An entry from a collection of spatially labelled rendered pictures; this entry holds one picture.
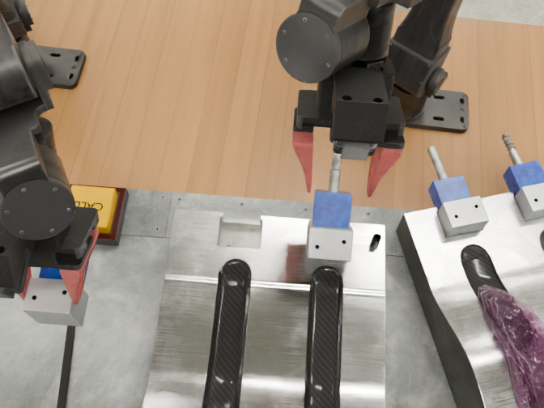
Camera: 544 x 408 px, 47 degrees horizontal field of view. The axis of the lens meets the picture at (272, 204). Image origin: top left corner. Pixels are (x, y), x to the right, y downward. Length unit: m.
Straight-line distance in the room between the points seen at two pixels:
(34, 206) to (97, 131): 0.47
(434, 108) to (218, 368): 0.51
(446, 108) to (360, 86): 0.47
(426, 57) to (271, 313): 0.38
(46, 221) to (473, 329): 0.49
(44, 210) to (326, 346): 0.36
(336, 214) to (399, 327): 0.19
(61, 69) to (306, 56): 0.60
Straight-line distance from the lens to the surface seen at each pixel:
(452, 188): 0.86
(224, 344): 0.74
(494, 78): 1.08
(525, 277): 0.85
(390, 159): 0.62
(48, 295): 0.71
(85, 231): 0.63
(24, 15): 0.98
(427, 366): 0.84
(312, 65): 0.52
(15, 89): 0.55
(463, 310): 0.80
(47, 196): 0.52
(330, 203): 0.73
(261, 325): 0.74
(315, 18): 0.51
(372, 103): 0.52
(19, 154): 0.52
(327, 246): 0.73
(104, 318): 0.85
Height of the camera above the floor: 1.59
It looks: 63 degrees down
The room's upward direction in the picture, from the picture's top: 2 degrees clockwise
